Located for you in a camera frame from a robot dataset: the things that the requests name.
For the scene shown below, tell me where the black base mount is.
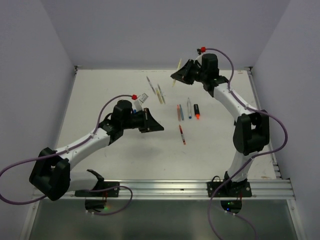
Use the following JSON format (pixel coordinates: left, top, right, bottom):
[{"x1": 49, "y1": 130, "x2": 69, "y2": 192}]
[
  {"x1": 206, "y1": 175, "x2": 253, "y2": 198},
  {"x1": 74, "y1": 181, "x2": 120, "y2": 198}
]

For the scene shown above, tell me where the yellow pen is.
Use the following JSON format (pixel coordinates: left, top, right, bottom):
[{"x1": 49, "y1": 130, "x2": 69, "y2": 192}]
[
  {"x1": 172, "y1": 58, "x2": 182, "y2": 87},
  {"x1": 155, "y1": 84, "x2": 166, "y2": 104}
]

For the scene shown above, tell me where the light blue pen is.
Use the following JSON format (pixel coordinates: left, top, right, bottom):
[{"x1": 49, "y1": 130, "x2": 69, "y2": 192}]
[{"x1": 179, "y1": 104, "x2": 184, "y2": 121}]

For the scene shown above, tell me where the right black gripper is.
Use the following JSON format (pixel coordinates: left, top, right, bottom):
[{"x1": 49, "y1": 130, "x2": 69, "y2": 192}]
[{"x1": 172, "y1": 58, "x2": 208, "y2": 85}]

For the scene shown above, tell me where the grey thin pen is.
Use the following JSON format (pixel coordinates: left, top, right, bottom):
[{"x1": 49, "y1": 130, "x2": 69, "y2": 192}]
[{"x1": 146, "y1": 76, "x2": 156, "y2": 95}]

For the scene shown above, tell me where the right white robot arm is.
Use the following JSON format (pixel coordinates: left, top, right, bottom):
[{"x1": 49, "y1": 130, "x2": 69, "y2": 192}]
[{"x1": 170, "y1": 53, "x2": 270, "y2": 197}]

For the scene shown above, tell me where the orange ink pen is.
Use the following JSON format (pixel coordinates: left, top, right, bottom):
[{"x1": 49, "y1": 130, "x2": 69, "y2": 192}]
[{"x1": 177, "y1": 104, "x2": 181, "y2": 122}]

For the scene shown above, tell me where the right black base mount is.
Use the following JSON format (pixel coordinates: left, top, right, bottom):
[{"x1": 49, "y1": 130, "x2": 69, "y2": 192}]
[{"x1": 206, "y1": 175, "x2": 253, "y2": 198}]

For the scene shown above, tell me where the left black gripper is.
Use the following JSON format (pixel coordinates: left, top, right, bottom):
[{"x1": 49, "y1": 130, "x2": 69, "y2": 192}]
[{"x1": 121, "y1": 107, "x2": 164, "y2": 133}]

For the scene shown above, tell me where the red ink pen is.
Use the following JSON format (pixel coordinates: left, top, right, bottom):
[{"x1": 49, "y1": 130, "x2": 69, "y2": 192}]
[{"x1": 179, "y1": 124, "x2": 186, "y2": 145}]

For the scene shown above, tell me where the aluminium front rail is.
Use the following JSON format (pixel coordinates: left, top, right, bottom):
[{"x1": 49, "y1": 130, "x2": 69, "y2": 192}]
[{"x1": 31, "y1": 177, "x2": 293, "y2": 201}]

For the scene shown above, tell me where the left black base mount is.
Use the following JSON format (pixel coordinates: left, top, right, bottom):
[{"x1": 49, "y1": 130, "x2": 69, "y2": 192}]
[{"x1": 74, "y1": 181, "x2": 120, "y2": 198}]

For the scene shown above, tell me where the black orange highlighter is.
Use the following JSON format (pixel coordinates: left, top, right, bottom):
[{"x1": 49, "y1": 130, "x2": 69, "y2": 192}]
[{"x1": 193, "y1": 104, "x2": 200, "y2": 120}]

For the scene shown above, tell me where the blue cap white marker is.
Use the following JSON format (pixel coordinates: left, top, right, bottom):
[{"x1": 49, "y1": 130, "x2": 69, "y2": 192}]
[{"x1": 187, "y1": 97, "x2": 192, "y2": 119}]

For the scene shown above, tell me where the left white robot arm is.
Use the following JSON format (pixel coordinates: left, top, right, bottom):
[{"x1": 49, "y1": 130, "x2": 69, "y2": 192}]
[{"x1": 29, "y1": 96, "x2": 164, "y2": 201}]

